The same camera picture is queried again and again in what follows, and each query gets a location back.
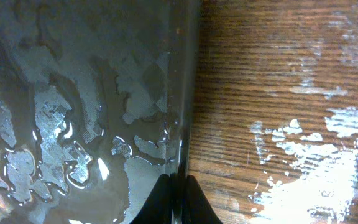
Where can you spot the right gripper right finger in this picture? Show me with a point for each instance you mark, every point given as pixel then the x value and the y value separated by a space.
pixel 196 208

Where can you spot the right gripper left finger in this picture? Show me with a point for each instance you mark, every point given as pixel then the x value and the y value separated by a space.
pixel 157 208

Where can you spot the brown serving tray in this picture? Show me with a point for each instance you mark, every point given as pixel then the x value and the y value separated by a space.
pixel 95 105

